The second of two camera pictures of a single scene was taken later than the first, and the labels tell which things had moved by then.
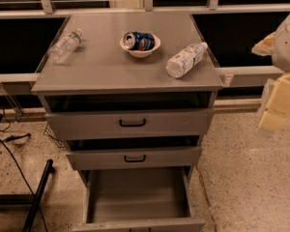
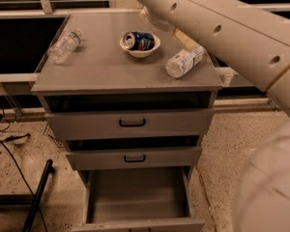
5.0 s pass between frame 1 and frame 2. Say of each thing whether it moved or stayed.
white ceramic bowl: stayed
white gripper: moved
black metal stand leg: stayed
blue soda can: stayed
